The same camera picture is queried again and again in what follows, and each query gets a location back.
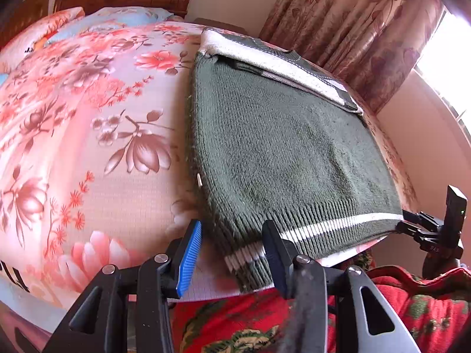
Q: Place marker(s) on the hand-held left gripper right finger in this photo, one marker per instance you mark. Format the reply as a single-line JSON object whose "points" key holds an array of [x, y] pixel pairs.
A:
{"points": [[274, 261]]}

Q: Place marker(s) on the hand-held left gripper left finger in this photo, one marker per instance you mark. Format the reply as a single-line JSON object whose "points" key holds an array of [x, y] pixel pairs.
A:
{"points": [[189, 253]]}

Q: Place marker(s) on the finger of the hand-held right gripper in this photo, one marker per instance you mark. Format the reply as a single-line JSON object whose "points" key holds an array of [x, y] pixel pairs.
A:
{"points": [[408, 228], [414, 216]]}

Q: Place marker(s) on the green knit sweater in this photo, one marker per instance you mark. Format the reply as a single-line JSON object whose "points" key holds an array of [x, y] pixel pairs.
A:
{"points": [[287, 154]]}

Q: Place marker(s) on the red floral blanket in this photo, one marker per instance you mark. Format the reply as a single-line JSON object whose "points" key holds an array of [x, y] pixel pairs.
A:
{"points": [[228, 320]]}

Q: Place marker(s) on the pink floral bed sheet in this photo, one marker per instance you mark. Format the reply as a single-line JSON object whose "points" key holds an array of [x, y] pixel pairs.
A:
{"points": [[110, 191]]}

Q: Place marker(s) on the window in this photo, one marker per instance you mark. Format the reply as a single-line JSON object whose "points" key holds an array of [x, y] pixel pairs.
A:
{"points": [[452, 51]]}

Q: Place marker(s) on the pink floral curtain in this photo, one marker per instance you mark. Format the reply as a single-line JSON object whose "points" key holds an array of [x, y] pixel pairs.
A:
{"points": [[349, 25]]}

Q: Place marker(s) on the wooden nightstand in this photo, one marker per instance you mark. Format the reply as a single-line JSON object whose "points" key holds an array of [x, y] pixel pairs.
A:
{"points": [[209, 22]]}

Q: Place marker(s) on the light blue pillow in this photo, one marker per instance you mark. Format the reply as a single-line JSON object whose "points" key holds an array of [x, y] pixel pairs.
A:
{"points": [[121, 16]]}

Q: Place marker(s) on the pink floral pillow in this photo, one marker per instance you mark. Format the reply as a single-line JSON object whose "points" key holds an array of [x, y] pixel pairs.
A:
{"points": [[33, 40]]}

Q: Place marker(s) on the small wooden headboard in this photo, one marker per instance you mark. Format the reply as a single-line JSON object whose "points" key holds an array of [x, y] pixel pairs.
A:
{"points": [[25, 11]]}

